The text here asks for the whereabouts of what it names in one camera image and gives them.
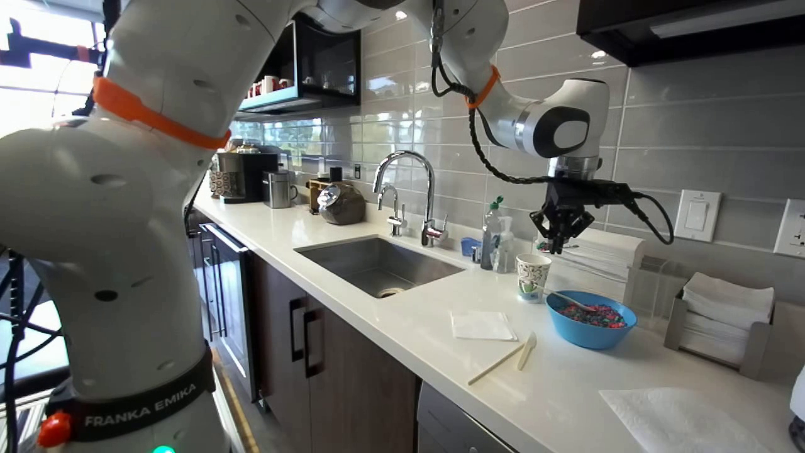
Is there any clear dish soap bottle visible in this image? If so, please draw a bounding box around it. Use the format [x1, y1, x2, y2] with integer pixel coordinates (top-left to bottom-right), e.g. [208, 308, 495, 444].
[478, 197, 513, 274]

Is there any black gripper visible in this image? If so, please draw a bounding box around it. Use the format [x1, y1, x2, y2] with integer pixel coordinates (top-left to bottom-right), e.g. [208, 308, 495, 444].
[529, 158, 634, 254]

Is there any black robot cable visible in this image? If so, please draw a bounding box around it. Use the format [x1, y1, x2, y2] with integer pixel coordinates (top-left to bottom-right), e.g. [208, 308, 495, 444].
[429, 0, 678, 246]

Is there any blue bowl with contents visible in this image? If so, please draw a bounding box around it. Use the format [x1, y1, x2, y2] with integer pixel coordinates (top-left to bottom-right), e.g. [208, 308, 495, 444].
[547, 289, 637, 349]

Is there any black wall shelf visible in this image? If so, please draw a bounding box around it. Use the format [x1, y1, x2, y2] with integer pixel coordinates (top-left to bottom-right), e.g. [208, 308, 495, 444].
[240, 16, 359, 115]

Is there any white wall switch plate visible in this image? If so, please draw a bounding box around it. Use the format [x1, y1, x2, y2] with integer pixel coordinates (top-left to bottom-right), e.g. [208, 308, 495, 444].
[773, 200, 805, 258]

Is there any white paper cup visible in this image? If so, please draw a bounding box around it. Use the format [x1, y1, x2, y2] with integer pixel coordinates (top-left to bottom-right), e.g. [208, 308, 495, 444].
[515, 258, 551, 302]

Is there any short wooden stir stick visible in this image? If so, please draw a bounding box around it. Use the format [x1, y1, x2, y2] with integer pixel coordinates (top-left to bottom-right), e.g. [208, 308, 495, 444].
[519, 333, 537, 370]

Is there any large white paper napkin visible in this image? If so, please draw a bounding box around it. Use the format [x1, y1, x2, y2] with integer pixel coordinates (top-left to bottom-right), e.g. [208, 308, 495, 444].
[601, 388, 769, 453]

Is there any black coffee machine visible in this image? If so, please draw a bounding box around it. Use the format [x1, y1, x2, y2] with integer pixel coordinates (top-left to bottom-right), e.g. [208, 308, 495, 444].
[208, 152, 279, 205]

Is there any long wooden stir stick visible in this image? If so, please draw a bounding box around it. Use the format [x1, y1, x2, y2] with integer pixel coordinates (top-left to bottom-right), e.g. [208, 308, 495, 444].
[468, 339, 530, 385]

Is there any stainless steel sink basin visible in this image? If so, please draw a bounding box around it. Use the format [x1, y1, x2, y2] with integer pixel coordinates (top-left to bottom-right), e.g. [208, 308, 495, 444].
[299, 236, 459, 299]

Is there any metal napkin holder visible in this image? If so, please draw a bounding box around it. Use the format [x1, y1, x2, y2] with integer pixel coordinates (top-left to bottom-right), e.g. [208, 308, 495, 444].
[664, 273, 774, 378]

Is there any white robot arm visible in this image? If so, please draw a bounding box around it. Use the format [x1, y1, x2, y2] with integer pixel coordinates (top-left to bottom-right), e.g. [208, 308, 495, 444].
[0, 0, 608, 453]

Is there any dark wooden base cabinet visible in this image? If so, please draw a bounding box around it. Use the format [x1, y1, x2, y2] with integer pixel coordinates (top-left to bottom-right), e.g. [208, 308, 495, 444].
[186, 216, 519, 453]

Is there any small chrome side tap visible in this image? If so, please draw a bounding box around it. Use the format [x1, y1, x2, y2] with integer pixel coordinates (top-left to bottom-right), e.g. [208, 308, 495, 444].
[374, 185, 410, 240]

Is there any white paper towel dispenser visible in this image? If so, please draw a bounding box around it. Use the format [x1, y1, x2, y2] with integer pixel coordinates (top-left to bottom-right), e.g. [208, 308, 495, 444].
[549, 229, 644, 304]

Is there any small white folded napkin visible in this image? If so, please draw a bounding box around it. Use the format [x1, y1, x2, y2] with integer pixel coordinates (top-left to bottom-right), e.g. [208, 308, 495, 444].
[451, 309, 519, 342]

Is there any chrome gooseneck faucet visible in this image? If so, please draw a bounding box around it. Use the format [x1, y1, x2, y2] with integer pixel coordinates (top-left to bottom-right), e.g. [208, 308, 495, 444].
[369, 148, 449, 250]

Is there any white wall outlet plate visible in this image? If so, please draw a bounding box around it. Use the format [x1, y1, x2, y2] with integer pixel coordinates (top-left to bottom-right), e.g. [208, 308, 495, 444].
[674, 188, 722, 241]

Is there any blue sponge holder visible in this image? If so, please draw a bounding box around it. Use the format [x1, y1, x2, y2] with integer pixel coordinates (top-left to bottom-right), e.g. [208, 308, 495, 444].
[461, 236, 480, 263]

